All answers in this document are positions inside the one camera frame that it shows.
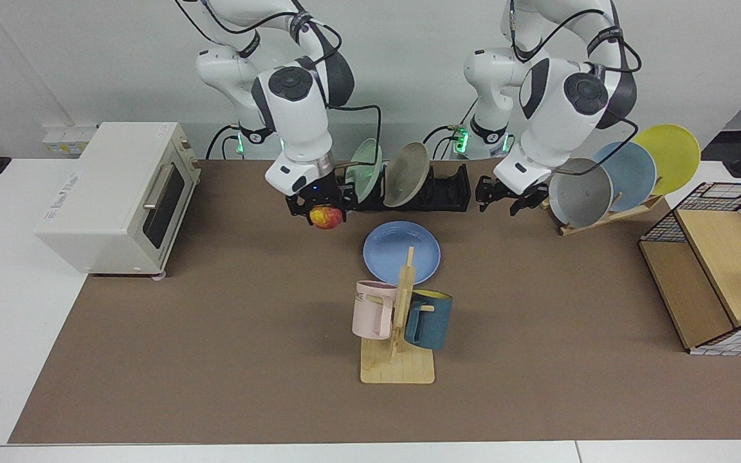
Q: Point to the red yellow apple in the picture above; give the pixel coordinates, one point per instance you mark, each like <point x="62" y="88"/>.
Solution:
<point x="327" y="218"/>

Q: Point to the black dish rack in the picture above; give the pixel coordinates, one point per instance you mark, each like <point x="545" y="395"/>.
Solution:
<point x="448" y="193"/>

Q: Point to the pale green plate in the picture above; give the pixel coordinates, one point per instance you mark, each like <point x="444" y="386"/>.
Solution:
<point x="369" y="170"/>

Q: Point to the grey plate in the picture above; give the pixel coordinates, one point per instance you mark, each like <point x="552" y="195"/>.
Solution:
<point x="579" y="195"/>

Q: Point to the beige plate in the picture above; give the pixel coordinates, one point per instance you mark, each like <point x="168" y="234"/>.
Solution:
<point x="406" y="175"/>

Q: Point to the wooden plate rack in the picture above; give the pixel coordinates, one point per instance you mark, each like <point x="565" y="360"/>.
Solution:
<point x="592" y="222"/>

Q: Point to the light blue speckled plate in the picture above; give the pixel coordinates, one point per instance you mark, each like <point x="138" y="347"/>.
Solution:
<point x="631" y="173"/>

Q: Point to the yellow plate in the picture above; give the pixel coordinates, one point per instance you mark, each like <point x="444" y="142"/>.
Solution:
<point x="669" y="154"/>

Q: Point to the pink cup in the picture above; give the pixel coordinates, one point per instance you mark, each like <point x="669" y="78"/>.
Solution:
<point x="370" y="312"/>

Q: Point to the dark teal cup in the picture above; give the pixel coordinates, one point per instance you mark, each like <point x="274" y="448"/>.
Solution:
<point x="431" y="321"/>

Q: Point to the brown table cloth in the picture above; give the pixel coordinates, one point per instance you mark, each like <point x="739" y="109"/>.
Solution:
<point x="248" y="360"/>

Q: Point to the wooden cup stand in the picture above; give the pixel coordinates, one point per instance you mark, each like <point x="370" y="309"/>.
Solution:
<point x="397" y="370"/>

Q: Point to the pale toaster oven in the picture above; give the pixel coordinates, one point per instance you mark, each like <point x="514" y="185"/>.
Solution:
<point x="100" y="206"/>

